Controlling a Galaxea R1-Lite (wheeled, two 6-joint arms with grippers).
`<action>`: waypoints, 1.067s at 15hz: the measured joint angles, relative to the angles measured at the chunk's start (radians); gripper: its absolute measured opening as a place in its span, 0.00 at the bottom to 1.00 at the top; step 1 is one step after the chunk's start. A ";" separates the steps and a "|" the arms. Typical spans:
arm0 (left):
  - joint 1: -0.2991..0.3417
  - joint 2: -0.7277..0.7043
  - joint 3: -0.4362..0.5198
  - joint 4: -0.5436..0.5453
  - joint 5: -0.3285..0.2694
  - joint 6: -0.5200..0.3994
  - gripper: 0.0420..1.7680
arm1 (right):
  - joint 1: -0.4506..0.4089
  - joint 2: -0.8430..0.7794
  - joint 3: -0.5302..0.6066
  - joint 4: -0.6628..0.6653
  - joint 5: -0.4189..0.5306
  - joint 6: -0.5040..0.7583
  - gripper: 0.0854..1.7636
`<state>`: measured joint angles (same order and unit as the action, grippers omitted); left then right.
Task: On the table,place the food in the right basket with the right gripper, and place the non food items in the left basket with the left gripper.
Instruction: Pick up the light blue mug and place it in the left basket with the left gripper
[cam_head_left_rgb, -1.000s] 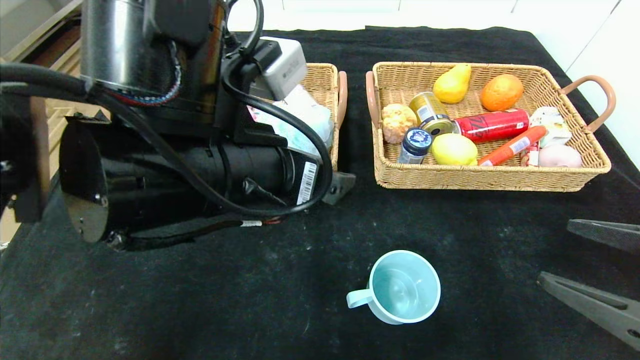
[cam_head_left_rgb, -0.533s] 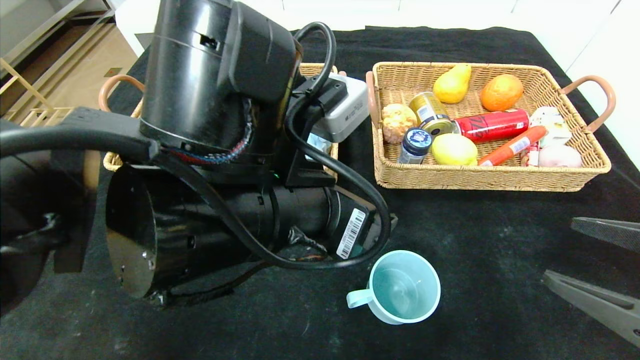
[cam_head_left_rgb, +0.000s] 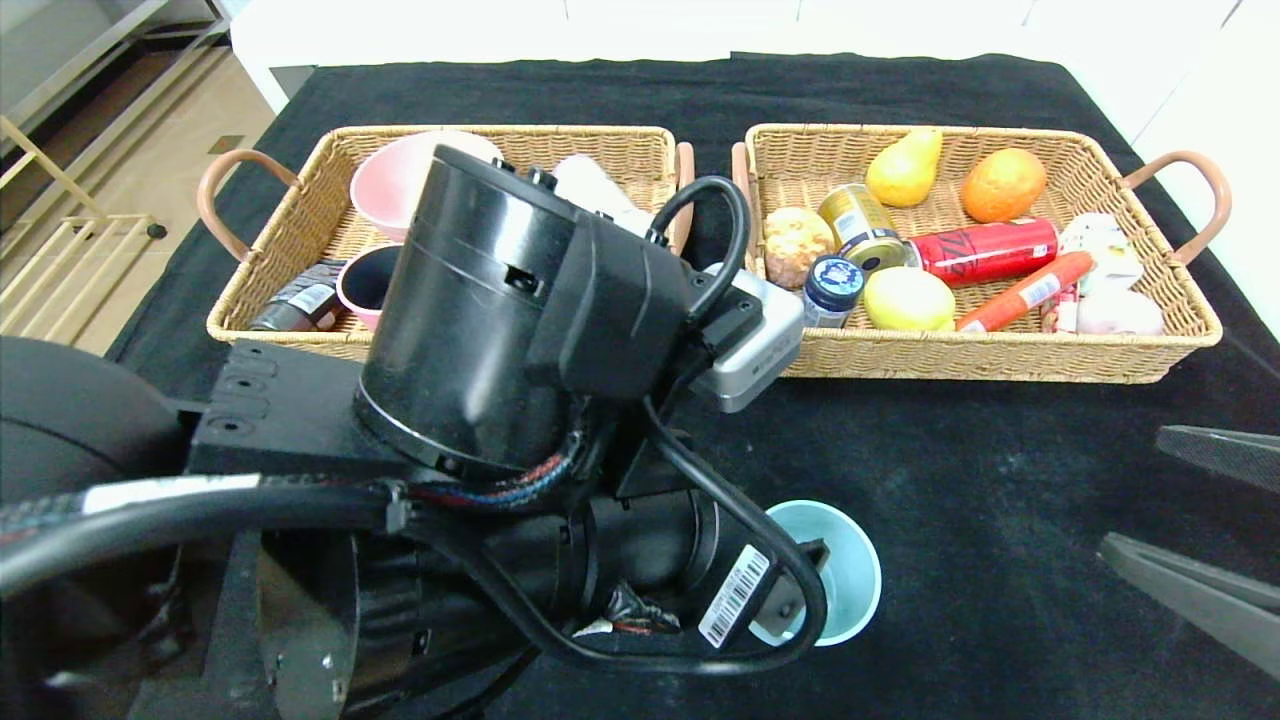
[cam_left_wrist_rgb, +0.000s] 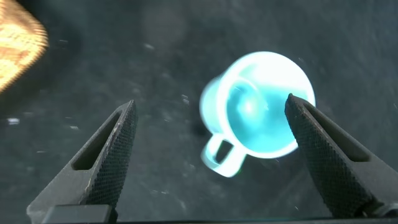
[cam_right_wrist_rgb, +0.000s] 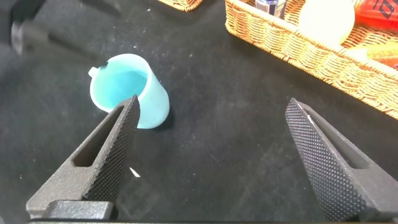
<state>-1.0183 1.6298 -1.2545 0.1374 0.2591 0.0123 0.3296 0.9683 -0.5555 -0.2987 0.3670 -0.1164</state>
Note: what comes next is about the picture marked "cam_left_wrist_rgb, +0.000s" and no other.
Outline black table cloth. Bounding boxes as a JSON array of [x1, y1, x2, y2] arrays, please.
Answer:
[[0, 0, 398, 224]]

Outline wicker basket brown handles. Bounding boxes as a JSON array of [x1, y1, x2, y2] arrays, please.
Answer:
[[0, 0, 50, 94]]

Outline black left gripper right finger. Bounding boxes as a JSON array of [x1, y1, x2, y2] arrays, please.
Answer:
[[284, 93, 398, 218]]

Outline light blue mug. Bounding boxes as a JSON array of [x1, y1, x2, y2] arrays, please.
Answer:
[[198, 51, 317, 178]]

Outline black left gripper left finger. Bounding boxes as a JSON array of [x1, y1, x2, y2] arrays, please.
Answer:
[[26, 99, 139, 224]]

